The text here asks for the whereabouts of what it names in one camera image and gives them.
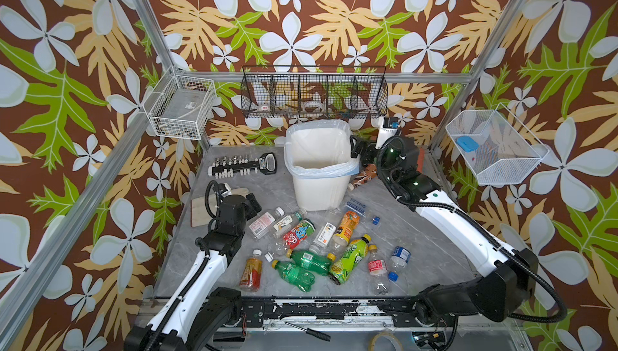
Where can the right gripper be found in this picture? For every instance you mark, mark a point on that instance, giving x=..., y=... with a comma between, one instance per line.
x=366, y=150

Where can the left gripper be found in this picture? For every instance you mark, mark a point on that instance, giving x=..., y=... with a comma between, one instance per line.
x=251, y=205

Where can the clear bottle pink label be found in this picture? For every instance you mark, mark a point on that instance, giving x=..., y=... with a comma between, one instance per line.
x=260, y=226

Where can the red tea bottle white cap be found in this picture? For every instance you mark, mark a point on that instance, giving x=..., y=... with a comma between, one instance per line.
x=252, y=273

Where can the clear bottle green cap band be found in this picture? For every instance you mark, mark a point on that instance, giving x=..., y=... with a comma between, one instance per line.
x=287, y=222

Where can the clear bottle blue label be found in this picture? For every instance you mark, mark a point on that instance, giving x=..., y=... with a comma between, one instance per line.
x=398, y=261

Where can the lime green label bottle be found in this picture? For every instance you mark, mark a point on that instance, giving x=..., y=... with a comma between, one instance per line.
x=356, y=251

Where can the clear bottle red label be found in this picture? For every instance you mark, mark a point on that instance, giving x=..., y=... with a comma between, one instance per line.
x=378, y=271

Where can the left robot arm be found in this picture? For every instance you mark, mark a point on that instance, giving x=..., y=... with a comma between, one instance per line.
x=197, y=310

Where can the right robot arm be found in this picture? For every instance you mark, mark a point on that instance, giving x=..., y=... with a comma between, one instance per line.
x=507, y=277

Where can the white plastic trash bin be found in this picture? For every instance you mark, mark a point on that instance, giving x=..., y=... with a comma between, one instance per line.
x=320, y=194

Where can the clear bin liner bag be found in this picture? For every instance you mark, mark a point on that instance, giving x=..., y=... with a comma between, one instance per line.
x=320, y=149

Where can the brown label bottle by case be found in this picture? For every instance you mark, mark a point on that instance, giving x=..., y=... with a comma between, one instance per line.
x=365, y=176

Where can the crushed blue label water bottle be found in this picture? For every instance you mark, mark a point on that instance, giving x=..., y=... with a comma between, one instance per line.
x=363, y=211

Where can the tape roll in basket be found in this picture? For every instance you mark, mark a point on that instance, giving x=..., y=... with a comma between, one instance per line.
x=313, y=107

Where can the red label colourful bottle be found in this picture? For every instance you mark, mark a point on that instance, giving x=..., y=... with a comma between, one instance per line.
x=294, y=237

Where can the green bottle yellow cap upper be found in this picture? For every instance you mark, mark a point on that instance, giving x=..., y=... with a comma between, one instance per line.
x=312, y=262

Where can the green bottle yellow cap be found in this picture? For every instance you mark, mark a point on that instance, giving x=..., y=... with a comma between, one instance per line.
x=294, y=275
x=312, y=262

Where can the green bottle yellow cap lower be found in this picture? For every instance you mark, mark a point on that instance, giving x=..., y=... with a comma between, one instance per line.
x=294, y=275

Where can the small white label bottle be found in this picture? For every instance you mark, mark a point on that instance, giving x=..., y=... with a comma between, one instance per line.
x=322, y=239

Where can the orange juice label bottle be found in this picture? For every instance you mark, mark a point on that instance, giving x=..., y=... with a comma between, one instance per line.
x=344, y=231

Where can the blue object in basket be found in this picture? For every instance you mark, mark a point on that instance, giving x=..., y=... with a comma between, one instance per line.
x=467, y=144

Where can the tape roll bottom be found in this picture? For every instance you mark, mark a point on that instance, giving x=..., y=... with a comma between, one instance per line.
x=385, y=340

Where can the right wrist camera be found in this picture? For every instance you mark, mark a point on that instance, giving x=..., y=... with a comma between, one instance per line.
x=388, y=127

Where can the black socket holder rail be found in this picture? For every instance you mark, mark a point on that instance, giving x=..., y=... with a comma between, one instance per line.
x=228, y=167

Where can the black wire wall basket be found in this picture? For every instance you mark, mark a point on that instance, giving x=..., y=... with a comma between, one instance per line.
x=347, y=92

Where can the white wire basket right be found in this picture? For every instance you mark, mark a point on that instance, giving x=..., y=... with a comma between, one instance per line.
x=509, y=151

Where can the white wire basket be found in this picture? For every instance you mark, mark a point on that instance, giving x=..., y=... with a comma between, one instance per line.
x=179, y=105
x=509, y=151

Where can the white wire basket left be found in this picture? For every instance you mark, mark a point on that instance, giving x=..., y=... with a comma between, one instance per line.
x=179, y=105

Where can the black handled screwdriver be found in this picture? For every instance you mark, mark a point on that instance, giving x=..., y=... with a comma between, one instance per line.
x=310, y=332

